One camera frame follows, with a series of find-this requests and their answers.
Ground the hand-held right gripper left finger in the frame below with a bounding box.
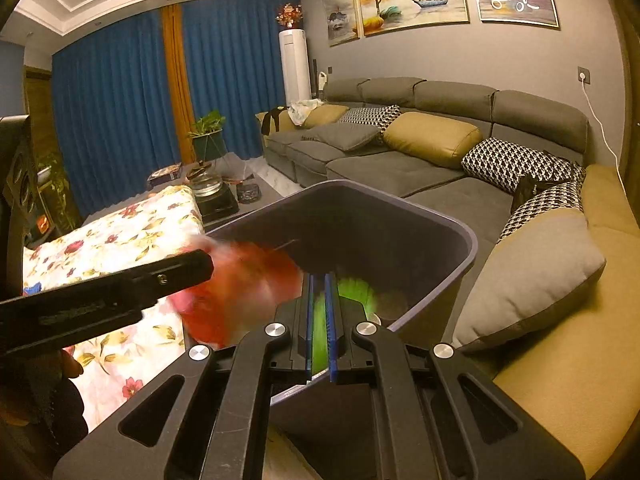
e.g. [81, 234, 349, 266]
[52, 272, 315, 480]

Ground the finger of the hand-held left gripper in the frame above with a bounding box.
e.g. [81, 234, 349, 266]
[0, 249, 215, 358]

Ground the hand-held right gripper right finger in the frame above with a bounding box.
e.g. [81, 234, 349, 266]
[325, 272, 587, 480]

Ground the green foam net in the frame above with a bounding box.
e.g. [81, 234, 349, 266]
[311, 275, 378, 376]

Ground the red and white plastic bag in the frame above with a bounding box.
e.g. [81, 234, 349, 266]
[167, 240, 303, 351]

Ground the grey plastic bin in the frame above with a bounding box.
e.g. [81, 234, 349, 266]
[202, 179, 479, 480]

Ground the person's left hand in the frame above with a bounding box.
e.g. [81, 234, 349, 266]
[59, 348, 85, 379]

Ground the trailing potted plant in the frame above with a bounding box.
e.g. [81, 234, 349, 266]
[35, 152, 76, 231]

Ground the floral blanket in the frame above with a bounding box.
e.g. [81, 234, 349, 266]
[22, 185, 206, 441]

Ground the stack of books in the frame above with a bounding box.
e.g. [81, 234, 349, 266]
[148, 164, 182, 183]

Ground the wide blue curtain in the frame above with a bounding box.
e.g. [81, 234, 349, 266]
[51, 10, 181, 216]

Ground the glass kettle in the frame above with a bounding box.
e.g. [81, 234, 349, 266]
[192, 170, 223, 198]

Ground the grey sectional sofa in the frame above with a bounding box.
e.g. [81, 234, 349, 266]
[255, 77, 640, 480]

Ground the green potted plant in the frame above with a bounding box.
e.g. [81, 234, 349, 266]
[187, 110, 227, 161]

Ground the orange curtain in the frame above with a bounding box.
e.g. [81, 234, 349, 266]
[161, 4, 196, 163]

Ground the flat grey cushion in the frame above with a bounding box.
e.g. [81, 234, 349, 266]
[302, 122, 381, 152]

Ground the grey and mustard cushion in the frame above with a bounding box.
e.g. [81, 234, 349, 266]
[451, 207, 607, 352]

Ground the small mustard cushion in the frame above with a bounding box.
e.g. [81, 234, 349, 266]
[302, 105, 350, 129]

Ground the large mustard cushion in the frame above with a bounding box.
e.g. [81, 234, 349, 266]
[384, 111, 483, 170]

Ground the small houndstooth cushion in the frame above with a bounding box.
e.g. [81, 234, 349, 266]
[340, 105, 402, 133]

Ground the white cloth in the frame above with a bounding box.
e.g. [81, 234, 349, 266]
[290, 100, 325, 126]

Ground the narrow blue curtain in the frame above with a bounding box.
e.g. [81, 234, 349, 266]
[181, 0, 302, 158]

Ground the mustard sofa cover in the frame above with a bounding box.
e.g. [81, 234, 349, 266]
[492, 164, 640, 480]

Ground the dark pouch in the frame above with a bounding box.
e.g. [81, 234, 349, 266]
[511, 175, 551, 211]

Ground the houndstooth and mustard cushion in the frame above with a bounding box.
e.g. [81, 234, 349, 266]
[497, 162, 588, 246]

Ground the large houndstooth cushion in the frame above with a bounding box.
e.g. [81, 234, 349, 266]
[461, 137, 573, 195]

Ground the white standing air conditioner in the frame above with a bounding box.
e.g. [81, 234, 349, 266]
[278, 30, 312, 106]

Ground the artificial flower arrangement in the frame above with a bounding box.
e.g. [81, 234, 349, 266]
[275, 3, 304, 31]

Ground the grey landscape painting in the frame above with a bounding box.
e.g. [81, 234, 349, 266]
[322, 0, 362, 48]

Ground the white cable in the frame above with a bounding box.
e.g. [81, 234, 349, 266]
[582, 77, 623, 167]

